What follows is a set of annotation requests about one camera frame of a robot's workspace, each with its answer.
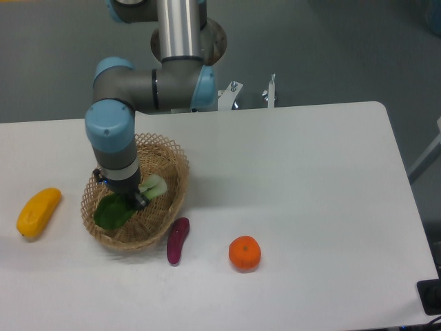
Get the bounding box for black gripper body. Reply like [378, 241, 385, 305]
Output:
[92, 168, 141, 200]

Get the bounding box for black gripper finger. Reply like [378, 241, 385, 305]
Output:
[130, 191, 150, 210]

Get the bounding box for green bok choy vegetable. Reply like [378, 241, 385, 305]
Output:
[93, 174, 168, 230]

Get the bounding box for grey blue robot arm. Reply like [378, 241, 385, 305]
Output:
[85, 1, 217, 210]

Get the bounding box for woven wicker basket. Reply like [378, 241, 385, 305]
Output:
[81, 133, 189, 251]

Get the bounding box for purple sweet potato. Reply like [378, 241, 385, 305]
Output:
[167, 217, 190, 265]

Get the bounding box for yellow mango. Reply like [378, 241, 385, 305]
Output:
[16, 188, 62, 238]

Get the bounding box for orange tangerine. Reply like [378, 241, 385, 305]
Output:
[228, 235, 262, 271]

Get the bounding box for black device at table corner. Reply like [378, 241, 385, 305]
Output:
[416, 279, 440, 316]

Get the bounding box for white metal base frame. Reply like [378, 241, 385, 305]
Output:
[171, 72, 278, 114]

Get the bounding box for white frame at right edge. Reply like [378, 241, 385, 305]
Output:
[407, 117, 441, 185]

